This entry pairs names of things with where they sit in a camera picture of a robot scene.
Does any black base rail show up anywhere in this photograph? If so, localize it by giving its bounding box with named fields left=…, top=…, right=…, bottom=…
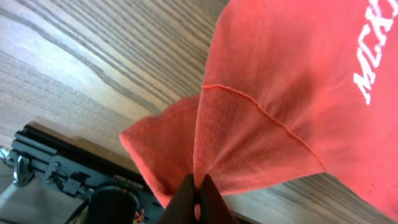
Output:
left=6, top=124, right=164, bottom=223

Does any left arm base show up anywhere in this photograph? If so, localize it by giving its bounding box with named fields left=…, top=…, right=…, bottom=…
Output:
left=63, top=183, right=147, bottom=224

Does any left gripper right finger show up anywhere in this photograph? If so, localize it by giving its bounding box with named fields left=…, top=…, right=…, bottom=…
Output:
left=199, top=175, right=239, bottom=224

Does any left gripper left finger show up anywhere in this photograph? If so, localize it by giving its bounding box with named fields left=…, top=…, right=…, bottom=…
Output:
left=157, top=174, right=197, bottom=224

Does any red soccer t-shirt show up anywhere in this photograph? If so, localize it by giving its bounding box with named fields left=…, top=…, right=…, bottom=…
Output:
left=120, top=0, right=397, bottom=219

